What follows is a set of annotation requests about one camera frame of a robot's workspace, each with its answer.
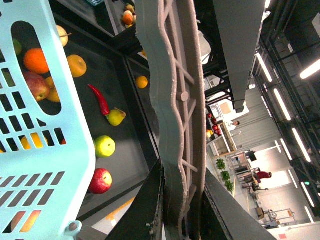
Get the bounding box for orange on side shelf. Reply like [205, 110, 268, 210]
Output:
[135, 75, 149, 89]

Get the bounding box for black front shelf tray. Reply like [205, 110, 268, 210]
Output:
[54, 14, 158, 224]

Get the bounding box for large navel orange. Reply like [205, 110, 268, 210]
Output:
[19, 132, 48, 150]

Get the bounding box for red chili pepper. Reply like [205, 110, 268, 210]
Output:
[87, 84, 110, 117]

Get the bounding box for small orange tangerine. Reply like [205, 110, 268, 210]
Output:
[23, 48, 50, 75]

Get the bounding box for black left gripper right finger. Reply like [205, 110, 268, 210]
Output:
[200, 169, 275, 240]

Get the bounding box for grey basket handle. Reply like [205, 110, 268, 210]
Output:
[135, 0, 207, 240]

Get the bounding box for green apple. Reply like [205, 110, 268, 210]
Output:
[94, 135, 116, 158]

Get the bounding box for round white asian pear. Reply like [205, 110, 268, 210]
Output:
[56, 25, 72, 47]

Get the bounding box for small red apple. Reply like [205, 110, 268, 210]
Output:
[23, 71, 51, 102]

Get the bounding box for green avocado rear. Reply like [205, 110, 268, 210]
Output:
[13, 38, 23, 56]

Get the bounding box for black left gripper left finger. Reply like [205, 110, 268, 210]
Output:
[106, 159, 165, 240]

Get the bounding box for yellow orange apple rear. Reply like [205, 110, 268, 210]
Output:
[67, 54, 87, 78]

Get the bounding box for light blue shopping basket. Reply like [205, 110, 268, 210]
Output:
[0, 0, 95, 240]

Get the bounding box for red apple front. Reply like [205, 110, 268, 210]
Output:
[88, 168, 113, 195]

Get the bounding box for yellow green pear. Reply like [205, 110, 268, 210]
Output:
[107, 108, 127, 127]

